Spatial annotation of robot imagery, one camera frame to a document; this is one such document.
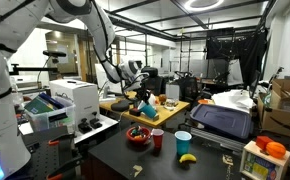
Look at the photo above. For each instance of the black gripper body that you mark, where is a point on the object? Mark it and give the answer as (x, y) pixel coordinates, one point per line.
(142, 93)

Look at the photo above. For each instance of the blue plastic cup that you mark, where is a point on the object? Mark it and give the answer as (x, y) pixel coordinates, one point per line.
(182, 141)
(147, 109)

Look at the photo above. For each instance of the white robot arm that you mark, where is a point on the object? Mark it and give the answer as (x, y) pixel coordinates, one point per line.
(19, 19)

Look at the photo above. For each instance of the red plate with toys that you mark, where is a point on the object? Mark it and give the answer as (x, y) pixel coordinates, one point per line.
(138, 135)

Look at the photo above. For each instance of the red plastic cup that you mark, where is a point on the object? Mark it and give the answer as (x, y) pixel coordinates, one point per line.
(157, 135)

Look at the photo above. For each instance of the white plush chicken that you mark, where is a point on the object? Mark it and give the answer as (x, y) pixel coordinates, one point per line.
(152, 101)

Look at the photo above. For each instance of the black office chair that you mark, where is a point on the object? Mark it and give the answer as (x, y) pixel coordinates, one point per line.
(154, 81)

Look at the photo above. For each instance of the white computer monitor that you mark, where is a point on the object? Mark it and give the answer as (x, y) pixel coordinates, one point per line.
(102, 80)

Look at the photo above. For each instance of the yellow wooden desk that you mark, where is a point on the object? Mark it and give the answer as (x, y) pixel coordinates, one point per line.
(163, 114)

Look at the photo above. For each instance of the white equipment box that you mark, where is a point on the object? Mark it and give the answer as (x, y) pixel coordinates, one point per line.
(82, 94)

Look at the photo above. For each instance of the yellow toy banana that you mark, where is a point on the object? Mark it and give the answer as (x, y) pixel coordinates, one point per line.
(187, 157)

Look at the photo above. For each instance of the dark blue bin lid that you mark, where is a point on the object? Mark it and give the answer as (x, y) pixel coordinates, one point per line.
(227, 120)

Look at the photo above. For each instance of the clear plastic storage bin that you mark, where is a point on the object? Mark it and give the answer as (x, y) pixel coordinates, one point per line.
(43, 116)

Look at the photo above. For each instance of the black pegboard with clamps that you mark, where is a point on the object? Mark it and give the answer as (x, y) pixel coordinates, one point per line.
(53, 155)

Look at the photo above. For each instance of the black curtain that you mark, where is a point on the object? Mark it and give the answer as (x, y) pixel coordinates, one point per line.
(248, 49)

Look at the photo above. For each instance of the red toy block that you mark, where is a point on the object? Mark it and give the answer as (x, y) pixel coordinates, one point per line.
(262, 141)

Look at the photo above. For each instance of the wooden toy box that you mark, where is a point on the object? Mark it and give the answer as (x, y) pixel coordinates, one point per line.
(258, 165)

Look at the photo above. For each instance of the orange toy ball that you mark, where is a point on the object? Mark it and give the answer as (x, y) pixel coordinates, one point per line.
(276, 149)

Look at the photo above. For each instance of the cardboard box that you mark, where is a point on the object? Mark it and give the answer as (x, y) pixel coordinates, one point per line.
(274, 108)

